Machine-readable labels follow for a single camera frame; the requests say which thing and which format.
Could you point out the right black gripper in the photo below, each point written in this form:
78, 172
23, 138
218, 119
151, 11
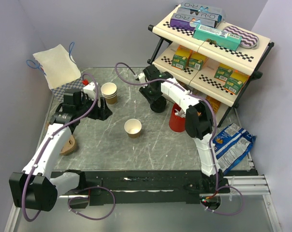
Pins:
143, 91

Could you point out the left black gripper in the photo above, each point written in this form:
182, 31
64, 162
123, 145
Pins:
102, 113

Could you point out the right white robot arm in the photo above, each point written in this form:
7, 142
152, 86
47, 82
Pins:
198, 117

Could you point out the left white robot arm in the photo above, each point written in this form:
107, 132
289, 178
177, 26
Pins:
33, 187

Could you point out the stack of black cup lids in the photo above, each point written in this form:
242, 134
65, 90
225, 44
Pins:
159, 105

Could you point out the stack of brown paper cups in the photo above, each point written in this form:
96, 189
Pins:
109, 92

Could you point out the red cup with stirrers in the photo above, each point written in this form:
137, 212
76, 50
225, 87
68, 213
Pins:
176, 122

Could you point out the green yellow box far left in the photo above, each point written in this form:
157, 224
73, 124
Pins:
181, 57

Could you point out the green yellow box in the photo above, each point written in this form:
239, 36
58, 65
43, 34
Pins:
197, 60
223, 72
181, 57
235, 82

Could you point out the cardboard cup carrier tray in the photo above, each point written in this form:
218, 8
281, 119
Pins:
69, 147

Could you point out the two tier checkered shelf rack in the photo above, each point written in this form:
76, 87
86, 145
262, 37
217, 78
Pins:
247, 61

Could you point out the purple R&O box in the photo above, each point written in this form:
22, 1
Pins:
183, 21

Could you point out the green yellow box far right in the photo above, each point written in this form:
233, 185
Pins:
235, 82

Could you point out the teal long box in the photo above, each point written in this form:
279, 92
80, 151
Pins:
217, 37

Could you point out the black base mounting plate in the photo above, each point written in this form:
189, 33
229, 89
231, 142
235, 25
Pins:
152, 186

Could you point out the blue snack bag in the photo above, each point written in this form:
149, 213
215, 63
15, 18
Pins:
232, 144

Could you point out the dark grey R&O box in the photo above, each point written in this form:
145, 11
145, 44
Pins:
208, 16

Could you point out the grey R&O box top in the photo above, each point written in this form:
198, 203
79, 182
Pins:
195, 7

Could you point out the purple wavy pouch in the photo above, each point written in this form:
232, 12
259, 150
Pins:
248, 40

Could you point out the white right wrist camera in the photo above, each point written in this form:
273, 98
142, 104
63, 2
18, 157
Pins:
141, 78

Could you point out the paper takeout bag blue handles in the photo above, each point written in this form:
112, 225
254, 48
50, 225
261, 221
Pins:
59, 69

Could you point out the aluminium rail frame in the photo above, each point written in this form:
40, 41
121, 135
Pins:
246, 207

